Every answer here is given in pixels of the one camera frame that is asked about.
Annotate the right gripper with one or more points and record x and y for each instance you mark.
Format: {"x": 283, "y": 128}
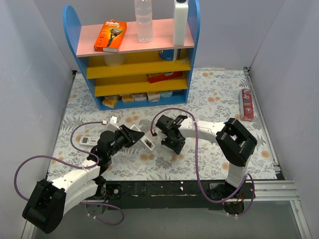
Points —
{"x": 173, "y": 143}

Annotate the yellow white small box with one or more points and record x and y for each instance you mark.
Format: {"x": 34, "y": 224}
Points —
{"x": 127, "y": 98}

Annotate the blue white tin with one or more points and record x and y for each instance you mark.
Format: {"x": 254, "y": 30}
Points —
{"x": 169, "y": 55}

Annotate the white remote control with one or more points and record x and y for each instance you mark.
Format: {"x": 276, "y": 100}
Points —
{"x": 145, "y": 140}

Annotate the floral table mat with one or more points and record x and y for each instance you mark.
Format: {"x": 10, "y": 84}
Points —
{"x": 213, "y": 96}

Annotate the teal white small box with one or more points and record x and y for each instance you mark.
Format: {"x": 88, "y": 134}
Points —
{"x": 166, "y": 94}

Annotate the orange razor box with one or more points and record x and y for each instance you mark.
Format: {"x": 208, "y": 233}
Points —
{"x": 111, "y": 36}

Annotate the clear plastic bottle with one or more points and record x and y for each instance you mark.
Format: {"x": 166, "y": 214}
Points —
{"x": 144, "y": 20}

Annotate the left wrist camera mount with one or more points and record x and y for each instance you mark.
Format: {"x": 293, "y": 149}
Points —
{"x": 111, "y": 124}

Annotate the red flat box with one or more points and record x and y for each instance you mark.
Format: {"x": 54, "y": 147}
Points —
{"x": 157, "y": 77}

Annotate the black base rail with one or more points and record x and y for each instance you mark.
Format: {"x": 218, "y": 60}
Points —
{"x": 169, "y": 194}

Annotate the white roll on shelf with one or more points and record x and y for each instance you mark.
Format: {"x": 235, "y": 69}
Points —
{"x": 114, "y": 60}

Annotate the white plastic bottle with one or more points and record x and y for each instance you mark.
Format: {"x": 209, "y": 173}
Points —
{"x": 180, "y": 12}

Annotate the yellow box bottom shelf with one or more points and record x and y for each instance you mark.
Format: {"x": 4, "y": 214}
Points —
{"x": 110, "y": 101}

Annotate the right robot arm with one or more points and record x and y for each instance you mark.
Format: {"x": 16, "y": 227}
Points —
{"x": 235, "y": 141}

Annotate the small white timer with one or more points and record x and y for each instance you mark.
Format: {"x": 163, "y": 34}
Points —
{"x": 88, "y": 141}

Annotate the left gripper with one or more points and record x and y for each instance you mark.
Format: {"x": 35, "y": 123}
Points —
{"x": 125, "y": 134}

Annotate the red toothpaste box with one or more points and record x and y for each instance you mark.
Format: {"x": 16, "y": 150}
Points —
{"x": 246, "y": 105}

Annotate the blue shelf unit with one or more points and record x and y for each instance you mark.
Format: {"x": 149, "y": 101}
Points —
{"x": 141, "y": 59}

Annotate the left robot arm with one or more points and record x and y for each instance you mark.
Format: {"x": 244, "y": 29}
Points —
{"x": 50, "y": 200}

